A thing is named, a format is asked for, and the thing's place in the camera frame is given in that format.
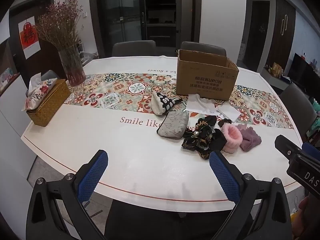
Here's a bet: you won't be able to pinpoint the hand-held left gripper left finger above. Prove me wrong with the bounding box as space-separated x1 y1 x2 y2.
26 149 109 240

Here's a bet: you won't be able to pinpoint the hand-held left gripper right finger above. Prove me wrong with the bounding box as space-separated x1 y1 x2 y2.
209 150 293 240

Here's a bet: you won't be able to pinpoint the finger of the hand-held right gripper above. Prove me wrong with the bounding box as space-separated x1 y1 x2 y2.
274 135 304 164
301 142 320 161

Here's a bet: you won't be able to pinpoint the purple fluffy wristband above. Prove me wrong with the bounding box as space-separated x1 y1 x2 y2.
236 124 262 152

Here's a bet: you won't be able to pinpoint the pink fluffy wristband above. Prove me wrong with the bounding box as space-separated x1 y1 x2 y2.
221 124 243 152

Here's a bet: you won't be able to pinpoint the black floral hair scarf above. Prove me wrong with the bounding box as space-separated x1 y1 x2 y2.
181 116 227 160

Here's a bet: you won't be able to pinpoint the dark brown scrunchie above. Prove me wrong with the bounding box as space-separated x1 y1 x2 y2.
218 117 233 128

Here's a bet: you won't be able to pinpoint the white cloth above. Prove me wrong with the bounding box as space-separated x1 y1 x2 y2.
216 104 242 123
185 94 220 117

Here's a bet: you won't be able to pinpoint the grey patterned pouch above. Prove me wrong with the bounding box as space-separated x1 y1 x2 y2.
157 111 190 140

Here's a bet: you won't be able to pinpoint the black and white pouch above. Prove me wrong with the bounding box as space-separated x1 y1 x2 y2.
151 91 182 116

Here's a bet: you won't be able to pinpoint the brown cardboard box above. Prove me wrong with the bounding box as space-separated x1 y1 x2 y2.
176 49 240 102

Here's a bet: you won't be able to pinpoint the person's right hand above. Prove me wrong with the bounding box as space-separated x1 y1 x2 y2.
299 196 320 240

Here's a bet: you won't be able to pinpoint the teal green garment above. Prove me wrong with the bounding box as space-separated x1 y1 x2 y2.
310 97 320 133

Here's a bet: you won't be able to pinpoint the grey dining chair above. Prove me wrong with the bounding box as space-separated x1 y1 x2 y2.
41 70 60 81
279 83 318 140
180 41 227 57
112 40 157 57

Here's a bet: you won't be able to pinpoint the white television cabinet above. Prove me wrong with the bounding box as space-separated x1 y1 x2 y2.
261 67 292 90

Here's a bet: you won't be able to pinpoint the black television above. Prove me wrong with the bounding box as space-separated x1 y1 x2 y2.
291 52 320 93

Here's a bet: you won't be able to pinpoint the yellow packages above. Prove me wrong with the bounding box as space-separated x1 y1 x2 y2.
271 62 283 77

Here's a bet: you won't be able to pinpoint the yellow woven tissue box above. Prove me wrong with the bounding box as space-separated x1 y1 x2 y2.
26 79 71 127

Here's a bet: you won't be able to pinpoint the floral tissue pack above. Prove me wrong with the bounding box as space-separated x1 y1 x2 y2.
22 72 58 110

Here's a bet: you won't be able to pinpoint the glass vase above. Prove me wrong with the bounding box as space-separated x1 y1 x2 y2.
58 44 87 87

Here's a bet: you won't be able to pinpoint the plain dark door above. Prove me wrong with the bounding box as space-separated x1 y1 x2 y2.
250 1 270 72

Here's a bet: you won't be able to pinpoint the white storage rack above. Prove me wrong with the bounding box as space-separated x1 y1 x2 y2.
79 42 99 67

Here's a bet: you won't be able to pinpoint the brown entry door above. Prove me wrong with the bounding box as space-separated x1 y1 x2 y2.
9 0 54 85

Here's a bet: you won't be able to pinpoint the dark door with white handles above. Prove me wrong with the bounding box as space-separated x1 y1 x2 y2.
269 0 297 67

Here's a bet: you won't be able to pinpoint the red wall calendar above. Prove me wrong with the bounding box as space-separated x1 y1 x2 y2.
18 16 42 60

